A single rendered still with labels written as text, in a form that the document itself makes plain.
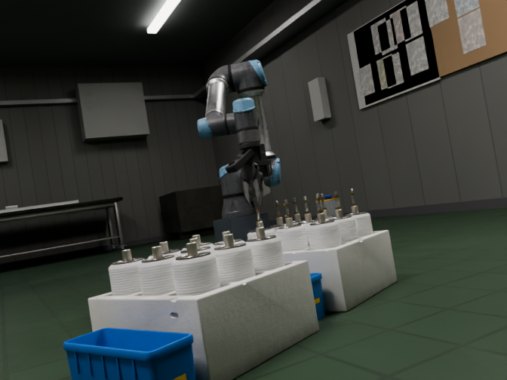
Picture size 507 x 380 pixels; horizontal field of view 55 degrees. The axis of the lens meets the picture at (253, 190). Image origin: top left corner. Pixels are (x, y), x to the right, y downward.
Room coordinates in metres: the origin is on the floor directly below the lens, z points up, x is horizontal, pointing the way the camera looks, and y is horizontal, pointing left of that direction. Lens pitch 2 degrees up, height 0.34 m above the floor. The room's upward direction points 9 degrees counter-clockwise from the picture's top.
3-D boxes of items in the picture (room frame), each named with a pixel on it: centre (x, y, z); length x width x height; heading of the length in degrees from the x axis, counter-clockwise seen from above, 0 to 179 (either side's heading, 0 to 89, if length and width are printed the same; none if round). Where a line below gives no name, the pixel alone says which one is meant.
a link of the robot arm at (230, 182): (2.08, 0.07, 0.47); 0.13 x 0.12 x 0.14; 84
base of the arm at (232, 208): (2.08, 0.08, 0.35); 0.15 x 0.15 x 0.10
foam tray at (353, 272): (1.64, -0.17, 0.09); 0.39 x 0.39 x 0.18; 53
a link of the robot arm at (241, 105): (1.63, -0.01, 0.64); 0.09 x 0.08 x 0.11; 174
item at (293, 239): (1.54, -0.10, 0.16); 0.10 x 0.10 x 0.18
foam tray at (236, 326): (1.20, 0.17, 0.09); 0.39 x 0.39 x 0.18; 50
